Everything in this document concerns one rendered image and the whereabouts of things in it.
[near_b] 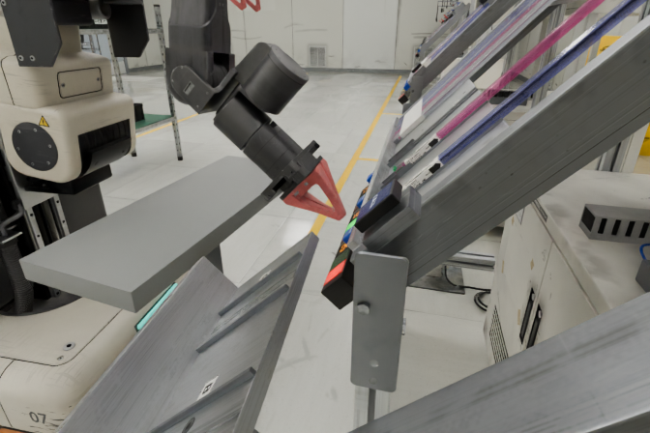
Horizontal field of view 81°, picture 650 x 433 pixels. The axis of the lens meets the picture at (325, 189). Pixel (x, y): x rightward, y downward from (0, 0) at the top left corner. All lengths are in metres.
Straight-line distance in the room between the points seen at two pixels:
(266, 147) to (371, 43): 8.79
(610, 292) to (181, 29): 0.64
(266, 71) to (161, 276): 0.37
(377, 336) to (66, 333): 0.87
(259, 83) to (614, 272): 0.57
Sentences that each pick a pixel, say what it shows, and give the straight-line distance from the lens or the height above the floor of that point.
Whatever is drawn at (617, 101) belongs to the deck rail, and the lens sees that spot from 0.38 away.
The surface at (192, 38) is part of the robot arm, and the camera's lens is 0.50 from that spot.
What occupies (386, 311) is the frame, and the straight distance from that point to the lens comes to 0.39.
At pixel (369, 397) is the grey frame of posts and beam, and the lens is 0.50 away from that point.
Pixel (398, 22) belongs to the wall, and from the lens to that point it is 9.17.
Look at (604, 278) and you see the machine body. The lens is 0.69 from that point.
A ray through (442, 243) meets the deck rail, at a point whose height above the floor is 0.75.
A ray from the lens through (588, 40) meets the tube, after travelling 0.46.
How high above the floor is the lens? 0.95
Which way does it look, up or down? 23 degrees down
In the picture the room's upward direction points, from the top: straight up
